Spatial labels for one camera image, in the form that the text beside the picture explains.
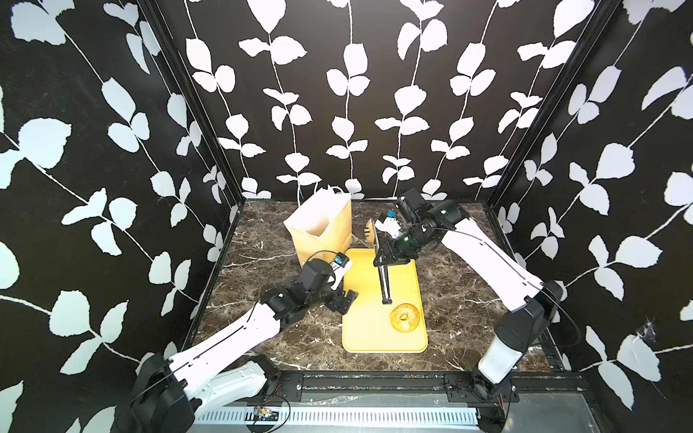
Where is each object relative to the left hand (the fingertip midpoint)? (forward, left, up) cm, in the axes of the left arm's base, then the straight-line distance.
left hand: (346, 281), depth 78 cm
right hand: (+2, -8, +9) cm, 13 cm away
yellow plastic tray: (-9, -6, -14) cm, 18 cm away
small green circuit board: (-30, +24, -16) cm, 41 cm away
